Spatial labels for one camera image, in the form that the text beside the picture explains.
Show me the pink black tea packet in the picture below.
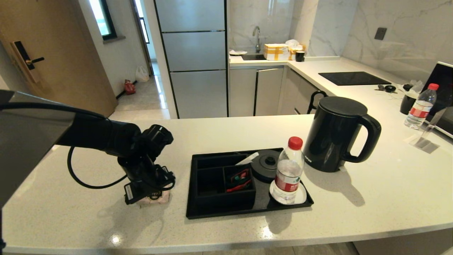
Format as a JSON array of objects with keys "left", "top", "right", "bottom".
[{"left": 137, "top": 191, "right": 171, "bottom": 205}]

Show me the black electric kettle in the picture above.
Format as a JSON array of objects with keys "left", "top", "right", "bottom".
[{"left": 303, "top": 96, "right": 382, "bottom": 173}]

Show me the black round kettle base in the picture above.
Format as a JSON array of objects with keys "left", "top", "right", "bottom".
[{"left": 251, "top": 149, "right": 282, "bottom": 183}]

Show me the clear water bottle red cap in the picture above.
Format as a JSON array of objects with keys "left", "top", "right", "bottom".
[
  {"left": 274, "top": 136, "right": 305, "bottom": 205},
  {"left": 403, "top": 83, "right": 439, "bottom": 130}
]

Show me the large black cup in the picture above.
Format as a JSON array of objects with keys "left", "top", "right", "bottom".
[{"left": 399, "top": 92, "right": 417, "bottom": 115}]

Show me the black compartment organizer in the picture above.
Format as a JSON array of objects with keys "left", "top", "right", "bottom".
[{"left": 194, "top": 152, "right": 257, "bottom": 208}]

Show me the white plastic bag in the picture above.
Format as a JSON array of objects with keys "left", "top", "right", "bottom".
[{"left": 136, "top": 67, "right": 150, "bottom": 84}]

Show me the black serving tray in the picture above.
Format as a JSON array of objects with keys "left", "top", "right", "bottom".
[{"left": 186, "top": 148, "right": 314, "bottom": 220}]

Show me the white kitchen cabinet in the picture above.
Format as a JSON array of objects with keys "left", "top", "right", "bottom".
[{"left": 229, "top": 66, "right": 349, "bottom": 118}]

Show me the brown wooden door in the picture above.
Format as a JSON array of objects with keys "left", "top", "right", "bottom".
[{"left": 0, "top": 0, "right": 118, "bottom": 117}]

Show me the silver refrigerator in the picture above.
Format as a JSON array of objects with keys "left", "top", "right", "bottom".
[{"left": 154, "top": 0, "right": 229, "bottom": 119}]

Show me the dark framed glass door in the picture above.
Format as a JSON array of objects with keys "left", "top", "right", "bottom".
[{"left": 134, "top": 0, "right": 151, "bottom": 46}]

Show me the white round coaster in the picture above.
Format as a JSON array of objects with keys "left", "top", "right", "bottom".
[{"left": 269, "top": 180, "right": 307, "bottom": 206}]

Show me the dark framed window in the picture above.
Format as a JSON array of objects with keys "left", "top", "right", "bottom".
[{"left": 88, "top": 0, "right": 117, "bottom": 42}]

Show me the chrome faucet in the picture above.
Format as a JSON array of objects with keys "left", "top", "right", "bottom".
[{"left": 252, "top": 27, "right": 262, "bottom": 53}]

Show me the cardboard box yellow tape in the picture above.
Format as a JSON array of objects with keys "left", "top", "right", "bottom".
[{"left": 264, "top": 44, "right": 290, "bottom": 61}]

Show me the black induction cooktop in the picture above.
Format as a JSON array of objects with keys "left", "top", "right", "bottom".
[{"left": 318, "top": 72, "right": 391, "bottom": 86}]

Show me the clear acrylic sign holder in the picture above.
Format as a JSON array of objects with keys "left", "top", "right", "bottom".
[{"left": 409, "top": 106, "right": 447, "bottom": 154}]

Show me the crumpled clear wrapper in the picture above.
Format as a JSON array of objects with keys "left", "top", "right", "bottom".
[{"left": 403, "top": 80, "right": 424, "bottom": 95}]

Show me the black framed display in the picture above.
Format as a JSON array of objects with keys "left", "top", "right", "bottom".
[{"left": 419, "top": 62, "right": 453, "bottom": 140}]

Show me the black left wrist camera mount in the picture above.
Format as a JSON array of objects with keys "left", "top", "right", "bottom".
[{"left": 124, "top": 182, "right": 171, "bottom": 205}]

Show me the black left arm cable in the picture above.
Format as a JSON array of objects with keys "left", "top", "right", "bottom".
[{"left": 67, "top": 146, "right": 128, "bottom": 189}]

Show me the black brass door lock handle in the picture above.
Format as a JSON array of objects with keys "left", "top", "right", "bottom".
[{"left": 10, "top": 41, "right": 45, "bottom": 84}]

